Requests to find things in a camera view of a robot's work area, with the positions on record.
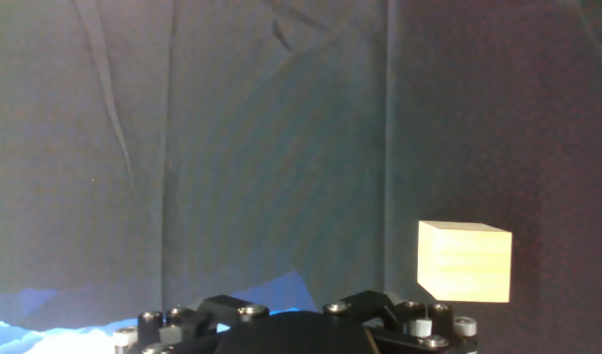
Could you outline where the black cloth with blue print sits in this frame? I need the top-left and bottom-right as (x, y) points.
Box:
(0, 0), (602, 354)

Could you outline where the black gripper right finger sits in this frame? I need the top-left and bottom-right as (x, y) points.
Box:
(323, 289), (479, 354)

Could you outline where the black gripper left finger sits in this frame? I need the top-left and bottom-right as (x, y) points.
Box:
(112, 293), (271, 354)

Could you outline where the small wooden block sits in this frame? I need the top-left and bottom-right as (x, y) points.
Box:
(416, 220), (512, 304)

